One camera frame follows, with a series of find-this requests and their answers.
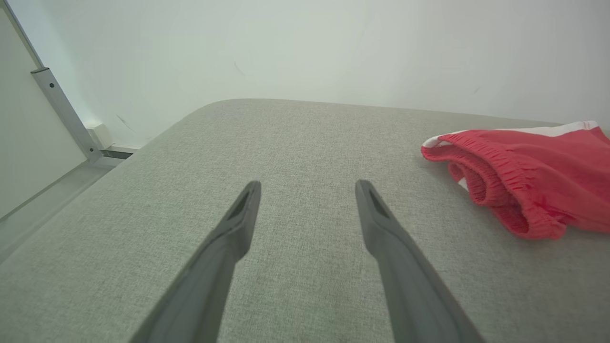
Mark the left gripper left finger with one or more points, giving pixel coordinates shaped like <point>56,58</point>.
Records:
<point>209,276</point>

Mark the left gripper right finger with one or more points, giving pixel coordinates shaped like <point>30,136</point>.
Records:
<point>410,286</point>

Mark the small white box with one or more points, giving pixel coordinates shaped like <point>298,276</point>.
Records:
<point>99,136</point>

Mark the grey metal bar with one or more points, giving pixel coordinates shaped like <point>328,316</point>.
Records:
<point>64,109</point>

